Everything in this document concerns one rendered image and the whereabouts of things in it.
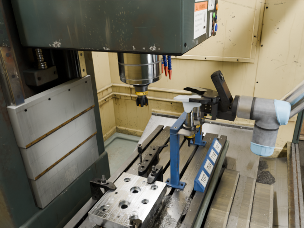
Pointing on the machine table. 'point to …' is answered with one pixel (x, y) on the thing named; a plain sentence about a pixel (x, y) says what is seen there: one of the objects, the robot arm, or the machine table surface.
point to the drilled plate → (106, 218)
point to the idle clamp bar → (153, 154)
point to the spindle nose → (139, 68)
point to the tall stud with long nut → (140, 152)
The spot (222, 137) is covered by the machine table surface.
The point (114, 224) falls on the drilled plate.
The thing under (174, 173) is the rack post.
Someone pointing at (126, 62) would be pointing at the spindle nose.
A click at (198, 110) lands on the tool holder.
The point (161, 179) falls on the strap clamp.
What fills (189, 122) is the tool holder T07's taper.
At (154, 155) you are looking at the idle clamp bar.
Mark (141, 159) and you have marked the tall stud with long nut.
